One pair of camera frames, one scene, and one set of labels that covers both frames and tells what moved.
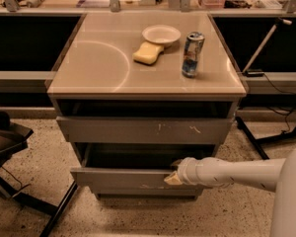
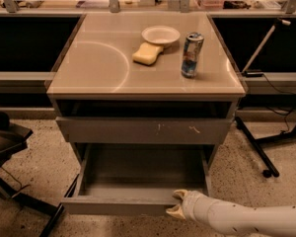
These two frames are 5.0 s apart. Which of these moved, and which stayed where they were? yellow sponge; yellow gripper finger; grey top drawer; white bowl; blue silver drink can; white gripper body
Moved: yellow gripper finger; white gripper body
Stayed: blue silver drink can; white bowl; yellow sponge; grey top drawer
